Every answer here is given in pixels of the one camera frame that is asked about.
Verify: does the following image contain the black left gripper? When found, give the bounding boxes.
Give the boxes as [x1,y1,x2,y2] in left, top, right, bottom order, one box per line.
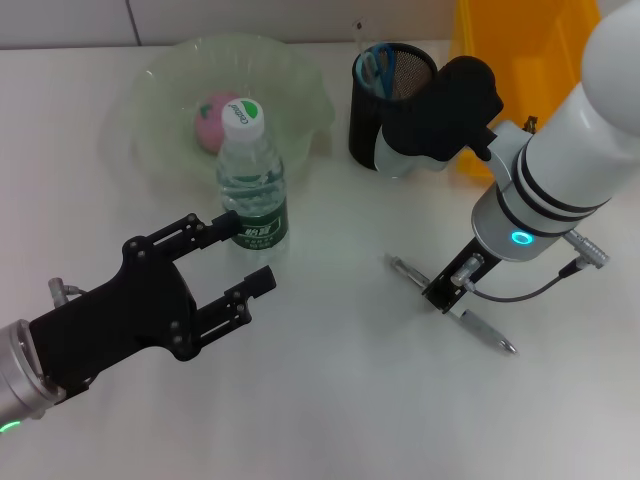
[28,210,278,397]

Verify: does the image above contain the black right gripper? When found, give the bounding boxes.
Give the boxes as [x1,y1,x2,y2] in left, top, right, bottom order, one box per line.
[422,234,505,316]

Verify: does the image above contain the white grey ballpoint pen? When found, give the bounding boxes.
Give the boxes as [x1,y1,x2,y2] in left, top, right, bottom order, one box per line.
[384,253,519,356]

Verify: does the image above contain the clear green-label water bottle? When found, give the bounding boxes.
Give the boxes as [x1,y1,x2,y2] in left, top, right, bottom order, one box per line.
[215,97,291,257]

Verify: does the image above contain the blue teal scissors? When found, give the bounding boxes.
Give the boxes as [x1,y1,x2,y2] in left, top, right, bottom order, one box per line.
[358,43,399,101]

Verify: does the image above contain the pink toy peach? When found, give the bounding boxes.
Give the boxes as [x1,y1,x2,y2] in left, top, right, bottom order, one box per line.
[194,91,237,154]

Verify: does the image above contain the translucent green fruit plate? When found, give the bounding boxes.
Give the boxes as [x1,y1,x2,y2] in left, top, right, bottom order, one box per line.
[102,33,336,191]

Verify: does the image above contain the black mesh pen holder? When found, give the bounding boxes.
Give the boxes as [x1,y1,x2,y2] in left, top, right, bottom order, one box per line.
[348,42,441,172]

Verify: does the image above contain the yellow plastic bin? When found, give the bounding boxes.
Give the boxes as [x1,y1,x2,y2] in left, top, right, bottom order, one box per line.
[448,0,602,180]

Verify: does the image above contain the silver cable connector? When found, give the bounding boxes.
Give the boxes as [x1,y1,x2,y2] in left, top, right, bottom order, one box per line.
[48,278,90,307]
[451,253,486,287]

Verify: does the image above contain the black plug cable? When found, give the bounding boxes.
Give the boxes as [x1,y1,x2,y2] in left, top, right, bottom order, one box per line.
[52,375,95,402]
[463,228,614,302]

